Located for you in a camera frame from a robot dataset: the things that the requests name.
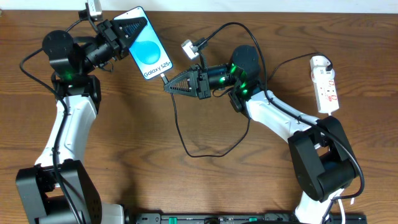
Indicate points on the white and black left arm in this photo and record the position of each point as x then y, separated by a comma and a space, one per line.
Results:
57, 188

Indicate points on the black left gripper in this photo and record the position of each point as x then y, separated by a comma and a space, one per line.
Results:
109, 36

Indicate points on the blue Samsung Galaxy smartphone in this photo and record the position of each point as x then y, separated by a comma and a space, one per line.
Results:
147, 50

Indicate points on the white power strip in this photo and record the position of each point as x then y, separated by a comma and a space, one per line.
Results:
322, 75

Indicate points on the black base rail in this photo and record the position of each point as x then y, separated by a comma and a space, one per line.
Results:
156, 218

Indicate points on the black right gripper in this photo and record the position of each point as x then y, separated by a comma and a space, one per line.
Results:
201, 82

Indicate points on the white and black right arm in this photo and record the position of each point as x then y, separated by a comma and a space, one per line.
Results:
323, 160

